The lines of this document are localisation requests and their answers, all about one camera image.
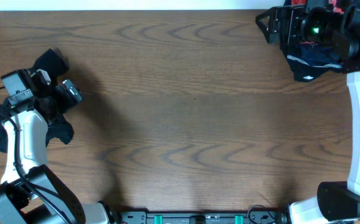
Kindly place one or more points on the folded navy blue garment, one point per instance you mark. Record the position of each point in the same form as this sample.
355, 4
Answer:
319, 56

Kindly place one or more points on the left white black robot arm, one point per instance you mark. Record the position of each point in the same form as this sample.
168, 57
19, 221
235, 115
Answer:
29, 191

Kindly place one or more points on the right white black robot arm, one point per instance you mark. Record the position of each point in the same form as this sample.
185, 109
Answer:
339, 202

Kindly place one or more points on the black t-shirt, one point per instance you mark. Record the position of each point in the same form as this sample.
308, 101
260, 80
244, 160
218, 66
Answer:
55, 124

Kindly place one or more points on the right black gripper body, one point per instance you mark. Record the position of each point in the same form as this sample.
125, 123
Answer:
321, 27

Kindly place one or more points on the folded black garment white print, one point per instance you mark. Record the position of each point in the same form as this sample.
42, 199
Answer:
302, 72

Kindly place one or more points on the red orange t-shirt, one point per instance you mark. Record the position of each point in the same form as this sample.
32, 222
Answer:
329, 5

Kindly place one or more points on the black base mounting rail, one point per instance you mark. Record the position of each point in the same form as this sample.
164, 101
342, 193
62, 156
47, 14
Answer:
252, 216

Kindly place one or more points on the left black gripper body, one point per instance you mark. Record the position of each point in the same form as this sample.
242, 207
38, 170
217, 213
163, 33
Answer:
60, 102

